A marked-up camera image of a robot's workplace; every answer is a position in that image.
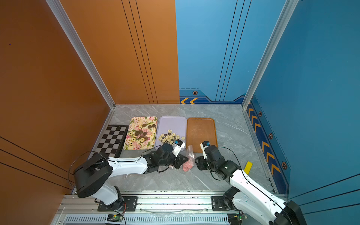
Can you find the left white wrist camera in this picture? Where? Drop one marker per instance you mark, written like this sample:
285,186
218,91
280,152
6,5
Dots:
178,146

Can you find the brown plastic tray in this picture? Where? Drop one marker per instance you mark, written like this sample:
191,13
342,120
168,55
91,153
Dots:
200,130

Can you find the small yellow block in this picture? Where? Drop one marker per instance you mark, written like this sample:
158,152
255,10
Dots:
248,167

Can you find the aluminium front rail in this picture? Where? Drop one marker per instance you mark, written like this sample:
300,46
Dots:
151,207

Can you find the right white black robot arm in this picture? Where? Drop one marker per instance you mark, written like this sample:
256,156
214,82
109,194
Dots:
246,195

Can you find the poured mixed cookies pile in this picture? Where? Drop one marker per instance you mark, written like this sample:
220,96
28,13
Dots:
170,137

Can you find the lavender plastic tray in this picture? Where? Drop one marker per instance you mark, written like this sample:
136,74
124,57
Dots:
177,124

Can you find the ziploc bag pink cookies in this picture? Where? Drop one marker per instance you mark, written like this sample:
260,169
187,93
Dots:
191,159

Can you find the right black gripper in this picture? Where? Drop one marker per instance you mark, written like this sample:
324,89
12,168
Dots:
200,163

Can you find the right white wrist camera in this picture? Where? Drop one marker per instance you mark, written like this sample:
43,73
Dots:
203,146

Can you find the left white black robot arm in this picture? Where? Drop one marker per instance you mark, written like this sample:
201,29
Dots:
91,178

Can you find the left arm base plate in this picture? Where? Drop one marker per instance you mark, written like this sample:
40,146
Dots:
128,204

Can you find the green circuit board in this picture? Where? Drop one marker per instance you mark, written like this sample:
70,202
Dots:
236,219
115,219

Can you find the right green circuit board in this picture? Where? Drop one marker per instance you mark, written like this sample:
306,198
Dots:
236,219

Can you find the black white checkerboard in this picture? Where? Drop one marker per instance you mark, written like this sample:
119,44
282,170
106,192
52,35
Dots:
112,140

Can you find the floral pattern tray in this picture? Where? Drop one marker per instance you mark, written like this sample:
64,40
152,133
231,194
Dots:
140,132

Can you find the left green circuit board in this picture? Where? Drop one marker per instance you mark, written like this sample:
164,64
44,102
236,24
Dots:
115,219

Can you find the ziploc bag mixed cookies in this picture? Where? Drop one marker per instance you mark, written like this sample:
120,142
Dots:
131,176

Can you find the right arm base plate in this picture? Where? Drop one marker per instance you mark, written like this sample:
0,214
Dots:
220,204

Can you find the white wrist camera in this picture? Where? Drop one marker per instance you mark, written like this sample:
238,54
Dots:
178,146
203,146

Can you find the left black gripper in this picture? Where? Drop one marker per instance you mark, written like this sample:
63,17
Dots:
180,160

